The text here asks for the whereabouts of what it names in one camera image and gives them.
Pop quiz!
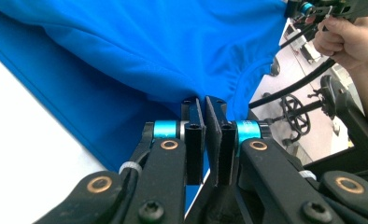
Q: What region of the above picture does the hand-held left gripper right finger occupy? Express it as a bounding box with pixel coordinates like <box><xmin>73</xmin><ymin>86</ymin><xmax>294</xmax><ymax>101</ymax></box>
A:
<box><xmin>205</xmin><ymin>95</ymin><xmax>238</xmax><ymax>188</ymax></box>

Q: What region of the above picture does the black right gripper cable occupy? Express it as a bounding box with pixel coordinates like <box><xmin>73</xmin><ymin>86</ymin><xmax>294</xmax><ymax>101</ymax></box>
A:
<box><xmin>248</xmin><ymin>56</ymin><xmax>338</xmax><ymax>110</ymax></box>

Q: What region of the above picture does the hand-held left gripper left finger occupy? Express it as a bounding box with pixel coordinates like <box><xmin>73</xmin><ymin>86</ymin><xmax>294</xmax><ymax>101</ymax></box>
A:
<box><xmin>181</xmin><ymin>96</ymin><xmax>206</xmax><ymax>186</ymax></box>

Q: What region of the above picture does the white flat device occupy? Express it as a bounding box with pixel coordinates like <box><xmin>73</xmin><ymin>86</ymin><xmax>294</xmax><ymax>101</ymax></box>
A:
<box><xmin>284</xmin><ymin>21</ymin><xmax>322</xmax><ymax>64</ymax></box>

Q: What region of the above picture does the black spoked wheel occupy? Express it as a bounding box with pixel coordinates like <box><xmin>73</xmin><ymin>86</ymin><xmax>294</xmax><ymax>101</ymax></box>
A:
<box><xmin>279</xmin><ymin>92</ymin><xmax>313</xmax><ymax>137</ymax></box>

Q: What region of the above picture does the white table mat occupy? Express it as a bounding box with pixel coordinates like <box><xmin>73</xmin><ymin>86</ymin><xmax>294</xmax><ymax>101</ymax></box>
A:
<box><xmin>0</xmin><ymin>48</ymin><xmax>212</xmax><ymax>224</ymax></box>

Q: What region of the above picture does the black metal stand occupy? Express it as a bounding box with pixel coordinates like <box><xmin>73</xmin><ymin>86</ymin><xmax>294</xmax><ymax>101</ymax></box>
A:
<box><xmin>303</xmin><ymin>74</ymin><xmax>368</xmax><ymax>188</ymax></box>

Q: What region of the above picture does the blue t-shirt with white print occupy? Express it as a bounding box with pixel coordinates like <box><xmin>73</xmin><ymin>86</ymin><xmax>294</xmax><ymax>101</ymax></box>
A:
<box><xmin>0</xmin><ymin>0</ymin><xmax>288</xmax><ymax>217</ymax></box>

